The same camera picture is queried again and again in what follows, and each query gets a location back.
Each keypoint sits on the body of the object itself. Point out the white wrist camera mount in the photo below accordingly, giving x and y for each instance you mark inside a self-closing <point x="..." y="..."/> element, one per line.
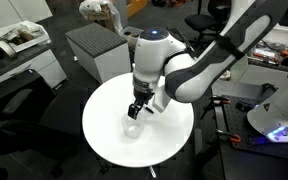
<point x="160" y="100"/>

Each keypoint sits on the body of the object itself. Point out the white cabinet with grey cushion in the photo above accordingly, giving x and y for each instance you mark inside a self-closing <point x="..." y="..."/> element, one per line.
<point x="97" y="40"/>

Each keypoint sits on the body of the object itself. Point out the orange black clamp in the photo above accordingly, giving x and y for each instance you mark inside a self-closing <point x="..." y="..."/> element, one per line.
<point x="220" y="100"/>
<point x="229" y="136"/>

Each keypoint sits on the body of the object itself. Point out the black rolling chair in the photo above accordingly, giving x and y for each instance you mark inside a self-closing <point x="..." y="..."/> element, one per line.
<point x="202" y="21"/>

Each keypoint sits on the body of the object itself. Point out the white plastic bag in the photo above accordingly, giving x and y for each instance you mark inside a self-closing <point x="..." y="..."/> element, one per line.
<point x="89" y="6"/>

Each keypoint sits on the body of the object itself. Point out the clear plastic bin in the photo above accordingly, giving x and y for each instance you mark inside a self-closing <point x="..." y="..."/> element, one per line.
<point x="129" y="33"/>

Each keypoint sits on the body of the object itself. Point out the small cardboard box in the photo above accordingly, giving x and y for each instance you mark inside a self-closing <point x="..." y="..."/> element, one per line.
<point x="100" y="16"/>

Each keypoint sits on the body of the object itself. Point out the black office chair with armrests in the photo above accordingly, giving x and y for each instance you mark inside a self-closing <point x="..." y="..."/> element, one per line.
<point x="24" y="133"/>

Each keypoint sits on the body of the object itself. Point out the silver table foot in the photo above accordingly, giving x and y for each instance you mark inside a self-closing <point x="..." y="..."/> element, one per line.
<point x="152" y="171"/>

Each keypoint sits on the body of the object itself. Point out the white drawer desk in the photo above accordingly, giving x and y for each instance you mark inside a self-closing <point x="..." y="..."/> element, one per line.
<point x="47" y="66"/>

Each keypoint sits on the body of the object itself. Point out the clear plastic measuring cup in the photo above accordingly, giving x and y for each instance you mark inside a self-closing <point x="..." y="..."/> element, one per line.
<point x="132" y="130"/>

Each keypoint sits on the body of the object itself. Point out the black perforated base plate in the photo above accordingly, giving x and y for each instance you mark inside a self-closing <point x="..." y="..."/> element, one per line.
<point x="237" y="120"/>

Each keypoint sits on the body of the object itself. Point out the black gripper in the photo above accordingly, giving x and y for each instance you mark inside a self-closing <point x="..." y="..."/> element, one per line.
<point x="144" y="97"/>

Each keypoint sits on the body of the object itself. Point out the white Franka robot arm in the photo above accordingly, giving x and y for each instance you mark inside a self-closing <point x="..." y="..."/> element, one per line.
<point x="190" y="80"/>

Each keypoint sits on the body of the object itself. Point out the beige crumpled bag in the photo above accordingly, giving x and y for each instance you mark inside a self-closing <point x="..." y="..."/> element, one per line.
<point x="225" y="75"/>

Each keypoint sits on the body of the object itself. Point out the white open box with clutter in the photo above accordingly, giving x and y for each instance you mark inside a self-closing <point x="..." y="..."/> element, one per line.
<point x="34" y="30"/>

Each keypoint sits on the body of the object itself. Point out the white workbench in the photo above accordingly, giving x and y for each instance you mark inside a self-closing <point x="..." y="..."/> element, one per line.
<point x="250" y="71"/>

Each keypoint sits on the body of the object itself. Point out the silver tape roll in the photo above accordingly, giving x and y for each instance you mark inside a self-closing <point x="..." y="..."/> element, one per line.
<point x="9" y="50"/>

